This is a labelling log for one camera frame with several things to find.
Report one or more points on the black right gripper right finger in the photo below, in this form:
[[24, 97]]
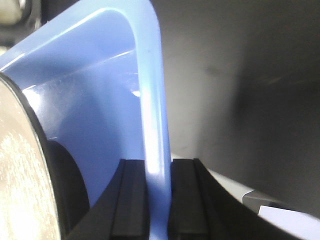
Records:
[[202, 209]]

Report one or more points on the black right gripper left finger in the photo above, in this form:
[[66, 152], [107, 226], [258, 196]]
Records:
[[122, 211]]

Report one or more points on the beige plate black rim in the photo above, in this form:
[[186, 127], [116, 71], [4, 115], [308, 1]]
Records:
[[42, 192]]

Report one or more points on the blue plastic tray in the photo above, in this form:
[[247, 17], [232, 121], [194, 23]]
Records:
[[94, 77]]

